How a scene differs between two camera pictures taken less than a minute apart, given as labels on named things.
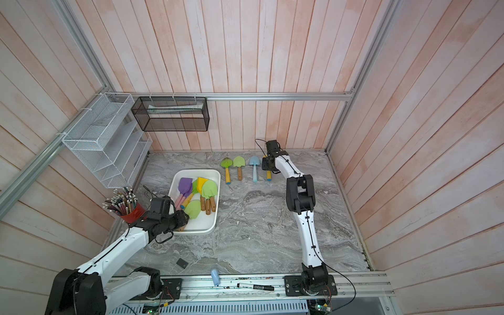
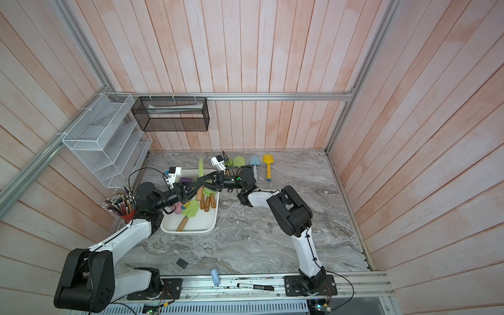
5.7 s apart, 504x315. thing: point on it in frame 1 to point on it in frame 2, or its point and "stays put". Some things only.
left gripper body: [172, 222] to [167, 199]
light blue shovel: [254, 161] stays put
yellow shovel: [269, 173] stays put
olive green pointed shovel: [239, 162] stays put
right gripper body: [265, 164] to [230, 183]
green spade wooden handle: [193, 210] stays put
